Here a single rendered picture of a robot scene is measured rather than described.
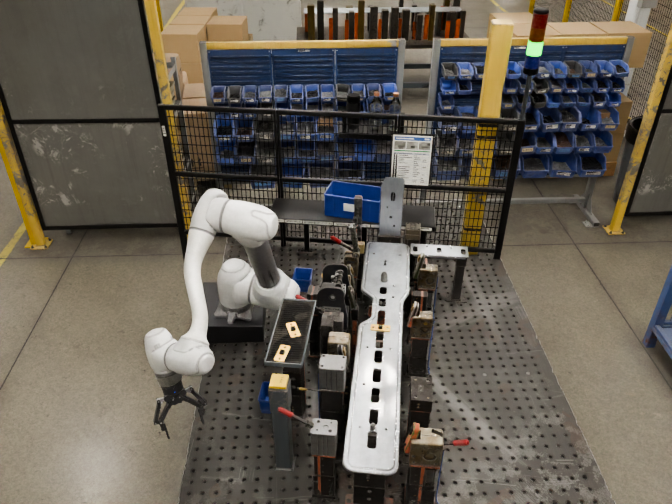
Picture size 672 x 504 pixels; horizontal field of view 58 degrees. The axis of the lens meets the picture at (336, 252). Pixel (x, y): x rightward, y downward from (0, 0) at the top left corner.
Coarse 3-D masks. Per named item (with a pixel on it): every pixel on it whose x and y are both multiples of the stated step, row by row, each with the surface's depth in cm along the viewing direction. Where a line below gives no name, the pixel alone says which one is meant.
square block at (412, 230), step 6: (408, 222) 317; (408, 228) 313; (414, 228) 312; (420, 228) 313; (408, 234) 313; (414, 234) 312; (420, 234) 313; (408, 240) 315; (414, 240) 315; (414, 258) 321; (414, 264) 323
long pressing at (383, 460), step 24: (408, 264) 297; (408, 288) 281; (360, 336) 253; (384, 336) 254; (360, 360) 242; (384, 360) 242; (360, 384) 231; (384, 384) 231; (360, 408) 222; (384, 408) 222; (360, 432) 213; (384, 432) 213; (360, 456) 205; (384, 456) 205
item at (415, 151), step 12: (396, 144) 319; (408, 144) 318; (420, 144) 317; (432, 144) 316; (408, 156) 322; (420, 156) 321; (432, 156) 320; (408, 168) 326; (420, 168) 325; (408, 180) 330; (420, 180) 329
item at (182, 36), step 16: (192, 16) 683; (208, 16) 683; (224, 16) 683; (240, 16) 683; (176, 32) 627; (192, 32) 627; (208, 32) 659; (224, 32) 659; (240, 32) 658; (176, 48) 630; (192, 48) 629; (192, 64) 639; (192, 80) 649
